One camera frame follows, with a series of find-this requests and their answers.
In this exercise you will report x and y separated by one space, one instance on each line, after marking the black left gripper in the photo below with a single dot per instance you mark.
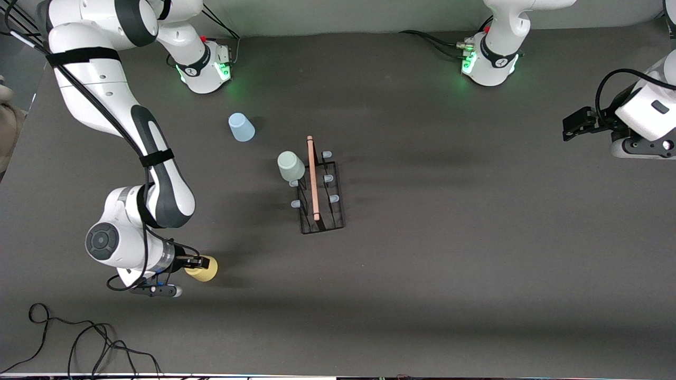
603 120

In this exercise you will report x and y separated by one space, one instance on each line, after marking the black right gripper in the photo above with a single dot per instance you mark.
181 259

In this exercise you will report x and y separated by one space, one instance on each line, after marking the yellow plastic cup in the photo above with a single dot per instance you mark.
207 274

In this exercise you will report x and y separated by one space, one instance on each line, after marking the pale green plastic cup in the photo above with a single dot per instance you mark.
291 166

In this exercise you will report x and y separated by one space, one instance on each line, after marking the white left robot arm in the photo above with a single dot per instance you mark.
491 68

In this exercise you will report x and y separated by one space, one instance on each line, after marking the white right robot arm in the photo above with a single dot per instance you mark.
90 89

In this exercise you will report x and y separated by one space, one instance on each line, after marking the light blue plastic cup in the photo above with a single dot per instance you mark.
242 129

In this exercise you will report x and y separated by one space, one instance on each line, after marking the beige fabric object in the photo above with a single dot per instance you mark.
10 132

